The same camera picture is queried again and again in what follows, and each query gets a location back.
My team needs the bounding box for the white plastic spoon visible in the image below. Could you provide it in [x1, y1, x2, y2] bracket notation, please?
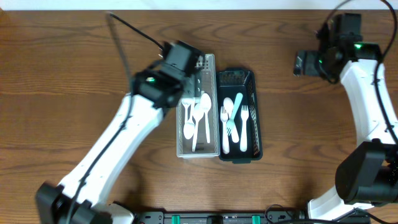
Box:
[192, 103, 204, 152]
[200, 93, 211, 144]
[189, 97, 196, 121]
[223, 97, 239, 143]

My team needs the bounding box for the white perforated plastic basket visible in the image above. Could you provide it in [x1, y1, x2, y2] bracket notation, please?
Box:
[176, 54, 220, 159]

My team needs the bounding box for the white plastic fork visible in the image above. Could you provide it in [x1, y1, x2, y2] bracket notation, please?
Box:
[240, 105, 249, 152]
[220, 106, 230, 154]
[226, 93, 243, 136]

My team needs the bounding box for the white plastic utensil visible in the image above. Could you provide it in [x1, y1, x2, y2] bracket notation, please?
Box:
[182, 98, 195, 139]

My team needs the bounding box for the black perforated plastic basket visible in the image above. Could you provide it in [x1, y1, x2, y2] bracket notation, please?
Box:
[216, 68, 262, 164]

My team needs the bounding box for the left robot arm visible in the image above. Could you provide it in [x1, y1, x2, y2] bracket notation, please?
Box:
[35, 41, 205, 223]

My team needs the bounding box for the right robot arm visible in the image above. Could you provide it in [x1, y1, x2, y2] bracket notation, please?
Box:
[293, 13, 397, 223]

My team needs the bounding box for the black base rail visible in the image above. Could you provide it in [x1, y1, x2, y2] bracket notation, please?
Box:
[124, 210, 371, 224]

